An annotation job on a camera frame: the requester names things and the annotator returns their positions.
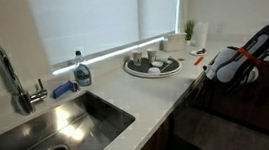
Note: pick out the stainless steel dishwasher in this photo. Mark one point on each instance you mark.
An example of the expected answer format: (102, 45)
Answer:
(188, 113)

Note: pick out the small white bowl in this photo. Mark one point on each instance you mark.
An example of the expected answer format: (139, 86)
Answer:
(153, 70)
(157, 63)

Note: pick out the wooden chopstick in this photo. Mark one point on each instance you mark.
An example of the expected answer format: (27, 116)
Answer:
(167, 66)

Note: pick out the stainless steel sink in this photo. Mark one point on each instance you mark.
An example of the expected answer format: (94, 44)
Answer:
(79, 124)

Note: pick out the small dark object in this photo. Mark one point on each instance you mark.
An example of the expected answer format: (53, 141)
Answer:
(201, 51)

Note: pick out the small green potted plant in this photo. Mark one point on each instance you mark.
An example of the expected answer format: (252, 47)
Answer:
(189, 29)

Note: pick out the white paper towel roll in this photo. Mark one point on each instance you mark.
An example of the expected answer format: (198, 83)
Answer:
(201, 35)

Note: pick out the wide white roller blind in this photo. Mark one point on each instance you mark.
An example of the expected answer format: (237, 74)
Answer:
(85, 23)

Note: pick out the small brown piece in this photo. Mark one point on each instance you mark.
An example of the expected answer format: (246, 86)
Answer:
(181, 59)

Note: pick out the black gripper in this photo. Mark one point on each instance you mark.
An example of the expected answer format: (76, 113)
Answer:
(237, 83)

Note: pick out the blue dish brush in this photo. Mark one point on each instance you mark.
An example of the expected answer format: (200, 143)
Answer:
(61, 89)

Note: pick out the round black white tray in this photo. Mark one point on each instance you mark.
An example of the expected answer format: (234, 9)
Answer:
(140, 69)

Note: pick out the long white dish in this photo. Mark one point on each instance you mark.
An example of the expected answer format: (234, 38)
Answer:
(164, 58)

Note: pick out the orange flat stick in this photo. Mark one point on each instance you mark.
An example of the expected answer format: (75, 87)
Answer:
(199, 60)

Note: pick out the chrome kitchen faucet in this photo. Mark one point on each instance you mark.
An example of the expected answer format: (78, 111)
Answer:
(3, 57)

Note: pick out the small white plate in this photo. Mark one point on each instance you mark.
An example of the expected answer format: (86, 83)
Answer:
(194, 53)

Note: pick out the clear dish soap bottle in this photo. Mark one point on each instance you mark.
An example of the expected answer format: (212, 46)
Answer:
(82, 73)

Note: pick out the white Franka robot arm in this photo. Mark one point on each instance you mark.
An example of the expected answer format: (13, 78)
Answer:
(258, 43)

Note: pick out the narrow white roller blind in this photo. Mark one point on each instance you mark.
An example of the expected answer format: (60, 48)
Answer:
(159, 8)

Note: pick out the white rectangular container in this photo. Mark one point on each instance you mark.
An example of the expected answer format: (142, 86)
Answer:
(174, 42)

